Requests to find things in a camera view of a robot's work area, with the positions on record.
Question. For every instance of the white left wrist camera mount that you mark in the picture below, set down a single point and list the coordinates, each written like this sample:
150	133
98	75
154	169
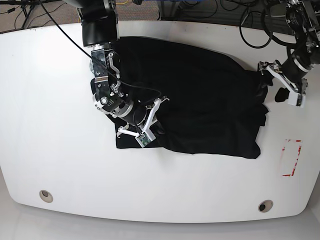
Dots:
295	98

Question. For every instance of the left table grommet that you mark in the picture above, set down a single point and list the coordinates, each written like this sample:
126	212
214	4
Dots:
46	196

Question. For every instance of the red tape rectangle marker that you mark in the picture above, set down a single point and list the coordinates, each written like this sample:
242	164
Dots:
290	156

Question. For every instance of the black T-shirt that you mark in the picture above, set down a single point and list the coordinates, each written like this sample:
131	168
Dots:
215	106

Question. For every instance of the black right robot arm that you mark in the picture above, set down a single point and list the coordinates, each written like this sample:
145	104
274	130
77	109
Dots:
112	95

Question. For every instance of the black tripod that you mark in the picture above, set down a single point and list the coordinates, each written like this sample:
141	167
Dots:
26	8

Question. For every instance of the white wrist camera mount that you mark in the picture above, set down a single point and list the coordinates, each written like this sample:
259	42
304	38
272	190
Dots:
295	98
142	134

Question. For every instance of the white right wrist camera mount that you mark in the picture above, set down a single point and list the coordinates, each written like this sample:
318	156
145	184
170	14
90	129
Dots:
142	134

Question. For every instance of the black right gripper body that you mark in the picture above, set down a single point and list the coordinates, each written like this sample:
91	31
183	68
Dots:
135	113

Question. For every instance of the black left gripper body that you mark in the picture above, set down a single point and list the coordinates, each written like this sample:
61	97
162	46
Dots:
294	70

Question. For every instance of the right table grommet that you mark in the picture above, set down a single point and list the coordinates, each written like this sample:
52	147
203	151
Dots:
265	206

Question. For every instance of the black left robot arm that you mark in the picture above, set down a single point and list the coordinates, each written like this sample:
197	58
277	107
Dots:
302	55

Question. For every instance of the table grommet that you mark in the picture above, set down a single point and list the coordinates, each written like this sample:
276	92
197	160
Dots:
265	206
46	196

